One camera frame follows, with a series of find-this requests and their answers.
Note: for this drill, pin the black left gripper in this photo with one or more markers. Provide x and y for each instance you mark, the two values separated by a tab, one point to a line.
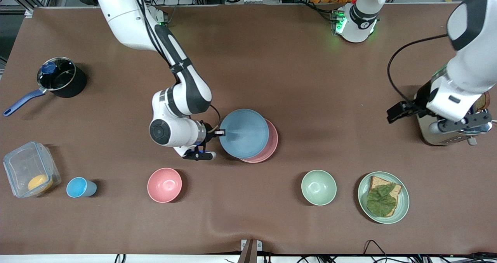
417	103

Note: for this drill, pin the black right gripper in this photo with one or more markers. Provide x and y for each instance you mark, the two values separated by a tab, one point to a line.
208	133

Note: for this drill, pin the blue plate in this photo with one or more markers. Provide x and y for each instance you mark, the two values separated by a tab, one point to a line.
244	133

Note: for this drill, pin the pink plate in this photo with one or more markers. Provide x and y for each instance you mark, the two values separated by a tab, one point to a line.
273	142

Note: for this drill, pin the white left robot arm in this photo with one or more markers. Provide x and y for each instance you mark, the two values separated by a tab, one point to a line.
470	65

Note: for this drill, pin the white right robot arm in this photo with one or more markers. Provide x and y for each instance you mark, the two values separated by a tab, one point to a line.
124	18

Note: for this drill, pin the beige chrome toaster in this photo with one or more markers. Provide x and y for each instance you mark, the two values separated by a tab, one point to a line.
446	138

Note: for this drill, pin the bread slice on plate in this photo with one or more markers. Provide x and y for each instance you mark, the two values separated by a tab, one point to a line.
378	181

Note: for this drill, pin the pink bowl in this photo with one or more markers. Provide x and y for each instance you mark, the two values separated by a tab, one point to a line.
164	185

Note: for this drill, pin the green plate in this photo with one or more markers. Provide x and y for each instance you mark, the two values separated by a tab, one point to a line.
404	201

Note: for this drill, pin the green lettuce leaf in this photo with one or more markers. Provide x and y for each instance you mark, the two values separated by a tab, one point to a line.
382	202

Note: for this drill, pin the brown table cloth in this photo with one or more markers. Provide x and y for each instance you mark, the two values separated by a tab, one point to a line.
295	80

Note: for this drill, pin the toast slice in toaster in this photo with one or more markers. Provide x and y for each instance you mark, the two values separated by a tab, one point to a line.
483	100

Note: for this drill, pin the green bowl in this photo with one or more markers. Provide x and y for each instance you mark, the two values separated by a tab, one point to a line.
318	187

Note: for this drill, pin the blue cup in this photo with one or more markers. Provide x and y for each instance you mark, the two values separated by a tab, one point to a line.
79	187

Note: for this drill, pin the glass lid blue knob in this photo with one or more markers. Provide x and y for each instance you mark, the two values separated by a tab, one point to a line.
58	74

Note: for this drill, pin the clear plastic container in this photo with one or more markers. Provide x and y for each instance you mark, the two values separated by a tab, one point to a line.
25	162

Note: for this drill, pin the metal table edge bracket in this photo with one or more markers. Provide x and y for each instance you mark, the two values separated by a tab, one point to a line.
250	249

